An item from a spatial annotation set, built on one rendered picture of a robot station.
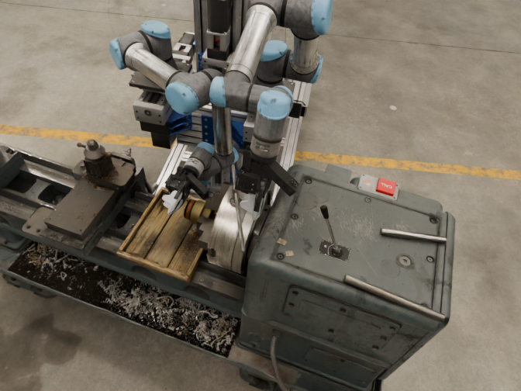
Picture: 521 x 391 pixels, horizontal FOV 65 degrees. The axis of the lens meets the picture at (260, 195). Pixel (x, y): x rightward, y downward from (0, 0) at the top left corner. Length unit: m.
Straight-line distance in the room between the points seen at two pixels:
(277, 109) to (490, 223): 2.61
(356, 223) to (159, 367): 1.46
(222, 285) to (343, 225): 0.54
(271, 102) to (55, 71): 3.41
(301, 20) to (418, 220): 0.73
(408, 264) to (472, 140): 2.76
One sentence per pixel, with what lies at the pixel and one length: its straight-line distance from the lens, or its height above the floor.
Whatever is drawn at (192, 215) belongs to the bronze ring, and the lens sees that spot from 1.48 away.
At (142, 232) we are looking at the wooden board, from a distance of 1.72.
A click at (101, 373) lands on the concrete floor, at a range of 2.47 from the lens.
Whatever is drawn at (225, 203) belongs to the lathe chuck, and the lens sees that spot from 1.34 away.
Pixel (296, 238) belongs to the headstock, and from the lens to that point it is 1.26.
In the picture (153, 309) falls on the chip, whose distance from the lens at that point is 1.88.
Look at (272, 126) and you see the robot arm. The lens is 0.99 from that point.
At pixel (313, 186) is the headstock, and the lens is 1.40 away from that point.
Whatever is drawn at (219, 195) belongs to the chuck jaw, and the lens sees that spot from 1.46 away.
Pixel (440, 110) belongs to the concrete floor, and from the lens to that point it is 4.16.
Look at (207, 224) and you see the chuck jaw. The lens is 1.45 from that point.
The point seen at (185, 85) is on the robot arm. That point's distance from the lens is 1.47.
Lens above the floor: 2.30
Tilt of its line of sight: 51 degrees down
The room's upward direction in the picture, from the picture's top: 7 degrees clockwise
